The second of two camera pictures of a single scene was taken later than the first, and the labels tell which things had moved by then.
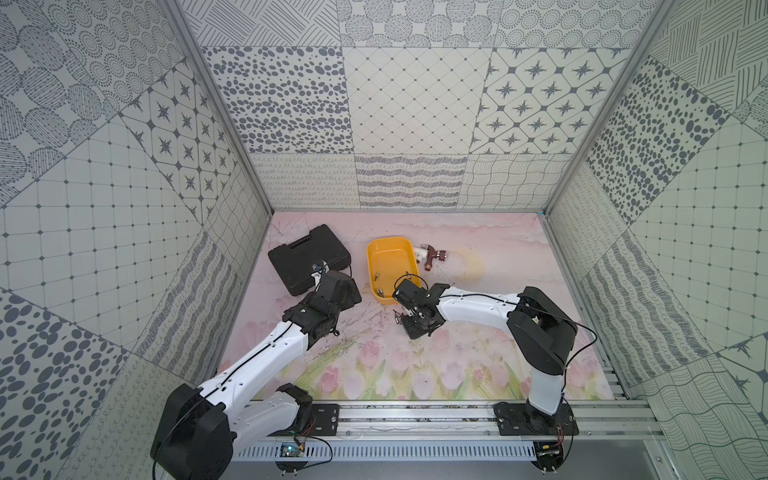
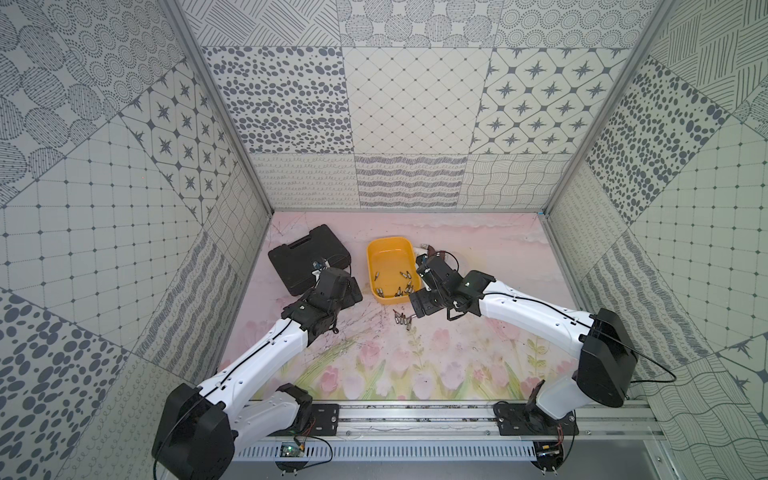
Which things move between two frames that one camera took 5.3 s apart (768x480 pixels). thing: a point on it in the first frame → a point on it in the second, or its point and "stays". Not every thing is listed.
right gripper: x=411 y=332 → x=427 y=307
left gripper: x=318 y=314 stays
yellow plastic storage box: x=389 y=258 stays
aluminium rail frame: x=470 y=421 stays
